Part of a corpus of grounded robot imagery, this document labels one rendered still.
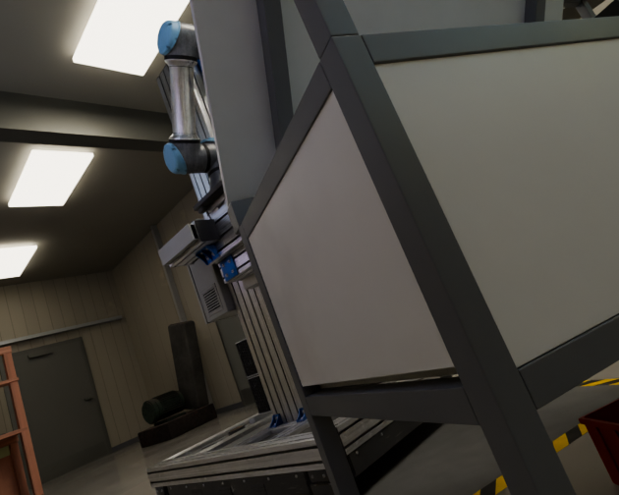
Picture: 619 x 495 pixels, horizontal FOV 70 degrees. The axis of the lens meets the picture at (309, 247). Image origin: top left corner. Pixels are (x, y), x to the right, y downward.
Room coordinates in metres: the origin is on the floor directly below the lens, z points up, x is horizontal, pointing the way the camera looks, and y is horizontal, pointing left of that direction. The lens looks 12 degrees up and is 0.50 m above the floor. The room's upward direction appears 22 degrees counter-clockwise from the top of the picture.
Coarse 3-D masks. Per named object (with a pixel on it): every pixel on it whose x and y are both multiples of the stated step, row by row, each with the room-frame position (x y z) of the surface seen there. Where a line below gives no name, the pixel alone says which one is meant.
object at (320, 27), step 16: (304, 0) 0.45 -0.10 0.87; (320, 0) 0.44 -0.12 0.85; (336, 0) 0.45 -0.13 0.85; (304, 16) 0.46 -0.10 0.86; (320, 16) 0.44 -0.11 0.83; (336, 16) 0.44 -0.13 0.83; (320, 32) 0.45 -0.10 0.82; (336, 32) 0.44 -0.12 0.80; (352, 32) 0.45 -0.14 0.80; (320, 48) 0.46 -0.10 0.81
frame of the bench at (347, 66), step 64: (320, 64) 0.47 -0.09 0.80; (384, 128) 0.44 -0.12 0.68; (256, 192) 0.80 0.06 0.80; (384, 192) 0.46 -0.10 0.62; (448, 256) 0.44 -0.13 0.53; (448, 320) 0.45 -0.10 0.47; (384, 384) 0.69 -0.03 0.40; (448, 384) 0.51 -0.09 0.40; (512, 384) 0.45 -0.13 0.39; (576, 384) 0.48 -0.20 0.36; (320, 448) 0.96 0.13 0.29; (512, 448) 0.44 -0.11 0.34
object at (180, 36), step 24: (168, 24) 1.31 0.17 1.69; (168, 48) 1.34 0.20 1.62; (192, 48) 1.38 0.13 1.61; (192, 72) 1.43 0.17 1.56; (192, 96) 1.46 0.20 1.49; (192, 120) 1.49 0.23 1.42; (168, 144) 1.49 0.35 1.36; (192, 144) 1.51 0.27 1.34; (168, 168) 1.56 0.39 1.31; (192, 168) 1.55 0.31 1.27
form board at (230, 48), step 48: (192, 0) 0.76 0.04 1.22; (240, 0) 0.80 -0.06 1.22; (288, 0) 0.85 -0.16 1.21; (384, 0) 0.97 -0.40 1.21; (432, 0) 1.03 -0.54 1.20; (480, 0) 1.11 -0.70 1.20; (240, 48) 0.85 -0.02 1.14; (288, 48) 0.90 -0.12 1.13; (240, 96) 0.89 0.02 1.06; (240, 144) 0.94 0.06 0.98; (240, 192) 0.99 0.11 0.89
